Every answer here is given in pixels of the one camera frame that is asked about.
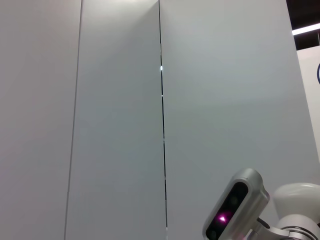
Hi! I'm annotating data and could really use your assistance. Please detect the white ceiling light strip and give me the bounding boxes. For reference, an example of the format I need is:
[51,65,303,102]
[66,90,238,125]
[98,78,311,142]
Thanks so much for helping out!
[291,23,320,36]

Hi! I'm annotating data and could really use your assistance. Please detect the silver head depth camera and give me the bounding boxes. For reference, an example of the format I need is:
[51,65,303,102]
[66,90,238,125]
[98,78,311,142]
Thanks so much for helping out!
[201,167,271,240]

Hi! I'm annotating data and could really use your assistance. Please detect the white robot head shell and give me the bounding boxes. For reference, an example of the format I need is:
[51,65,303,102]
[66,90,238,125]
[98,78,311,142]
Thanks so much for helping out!
[257,182,320,240]

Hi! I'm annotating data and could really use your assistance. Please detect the white signboard with blue logo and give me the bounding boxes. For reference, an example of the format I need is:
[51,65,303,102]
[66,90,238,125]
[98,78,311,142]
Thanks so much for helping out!
[296,44,320,186]

